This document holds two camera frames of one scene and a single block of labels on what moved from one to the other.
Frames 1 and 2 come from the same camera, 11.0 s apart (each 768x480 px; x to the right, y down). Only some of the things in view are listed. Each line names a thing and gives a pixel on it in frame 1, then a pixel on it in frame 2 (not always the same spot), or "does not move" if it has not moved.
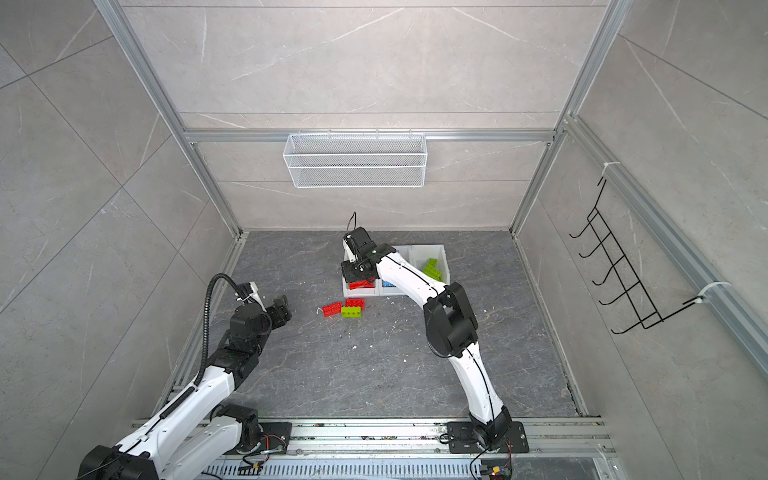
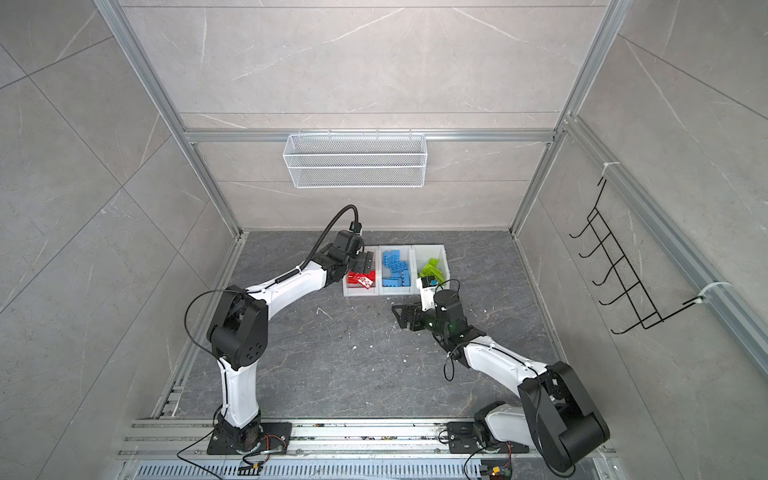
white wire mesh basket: x=356 y=160 does not move
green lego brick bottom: x=432 y=270 does not move
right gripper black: x=347 y=271 to x=417 y=311
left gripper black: x=278 y=312 to x=366 y=261
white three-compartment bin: x=413 y=254 does not move
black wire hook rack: x=641 y=302 does not move
